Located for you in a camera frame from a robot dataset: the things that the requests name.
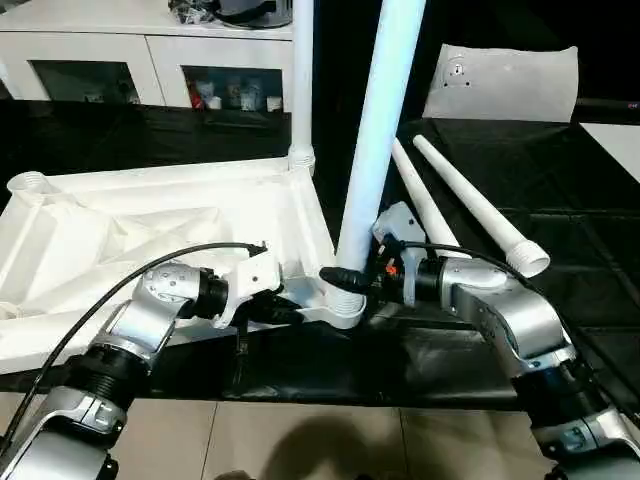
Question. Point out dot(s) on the white plastic table leg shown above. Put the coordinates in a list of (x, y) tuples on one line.
[(425, 200), (302, 75), (380, 125), (475, 200)]

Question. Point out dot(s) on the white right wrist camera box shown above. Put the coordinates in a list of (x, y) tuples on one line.
[(400, 225)]

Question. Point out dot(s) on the white plastic table top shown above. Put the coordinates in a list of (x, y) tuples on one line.
[(125, 225)]

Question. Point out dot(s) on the dark grey helmet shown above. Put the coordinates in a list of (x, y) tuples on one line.
[(255, 12)]

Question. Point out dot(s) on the black mat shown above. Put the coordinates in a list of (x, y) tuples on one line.
[(575, 225)]

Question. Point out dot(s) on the black bar with red light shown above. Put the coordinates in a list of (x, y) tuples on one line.
[(610, 104)]

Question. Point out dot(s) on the white flat board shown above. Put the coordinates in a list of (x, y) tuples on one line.
[(617, 145)]

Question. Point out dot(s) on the white cabinet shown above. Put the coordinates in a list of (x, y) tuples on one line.
[(125, 45)]

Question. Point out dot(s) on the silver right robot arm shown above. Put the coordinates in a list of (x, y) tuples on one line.
[(525, 320)]

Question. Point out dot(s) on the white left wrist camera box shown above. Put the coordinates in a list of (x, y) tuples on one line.
[(252, 280)]

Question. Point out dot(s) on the dark rounded robot base part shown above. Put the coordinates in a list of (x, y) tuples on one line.
[(237, 475)]

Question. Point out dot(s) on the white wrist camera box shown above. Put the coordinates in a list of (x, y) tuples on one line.
[(252, 280), (400, 225)]

